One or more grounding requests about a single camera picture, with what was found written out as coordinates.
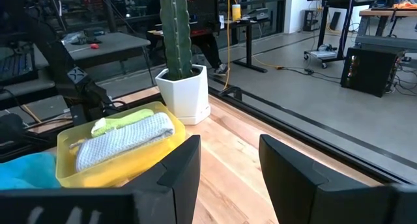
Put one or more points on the blue microfiber towel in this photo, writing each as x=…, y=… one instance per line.
x=29, y=170

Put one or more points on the translucent yellow plastic tray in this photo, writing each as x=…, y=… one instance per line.
x=130, y=165

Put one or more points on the yellow cylindrical container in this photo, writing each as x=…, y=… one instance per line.
x=236, y=12

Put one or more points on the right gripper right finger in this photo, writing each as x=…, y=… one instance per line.
x=309, y=198

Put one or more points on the black standing desk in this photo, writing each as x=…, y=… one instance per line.
x=249, y=38

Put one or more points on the person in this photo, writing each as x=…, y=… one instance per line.
x=210, y=48

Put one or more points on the black aluminium table frame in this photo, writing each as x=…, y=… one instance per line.
x=293, y=129

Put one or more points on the large black computer tower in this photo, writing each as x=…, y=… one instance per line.
x=371, y=71

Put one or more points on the black rolling workstation stand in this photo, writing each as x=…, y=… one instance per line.
x=342, y=28

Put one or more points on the green cactus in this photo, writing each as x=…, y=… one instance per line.
x=176, y=32

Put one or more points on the wooden top workbench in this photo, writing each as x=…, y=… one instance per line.
x=387, y=13

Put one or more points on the black office chair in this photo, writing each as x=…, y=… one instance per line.
x=202, y=9

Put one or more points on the grey desktop device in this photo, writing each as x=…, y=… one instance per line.
x=259, y=14

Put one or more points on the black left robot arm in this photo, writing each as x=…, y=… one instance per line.
x=62, y=64

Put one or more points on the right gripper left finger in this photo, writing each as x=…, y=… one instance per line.
x=169, y=198

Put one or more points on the black keyboard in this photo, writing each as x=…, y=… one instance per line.
x=14, y=66

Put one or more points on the orange object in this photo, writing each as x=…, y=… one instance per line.
x=405, y=5

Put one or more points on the grey microfiber towel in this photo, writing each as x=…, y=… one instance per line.
x=123, y=141

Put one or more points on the dark desk surface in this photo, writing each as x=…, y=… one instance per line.
x=26, y=87

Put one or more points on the green microfiber towel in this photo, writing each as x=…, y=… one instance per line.
x=123, y=121

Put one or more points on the person's shoe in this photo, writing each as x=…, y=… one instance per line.
x=221, y=69

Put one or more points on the grey desk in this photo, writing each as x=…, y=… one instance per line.
x=110, y=46

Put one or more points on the small black computer tower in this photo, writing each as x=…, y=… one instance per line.
x=311, y=20

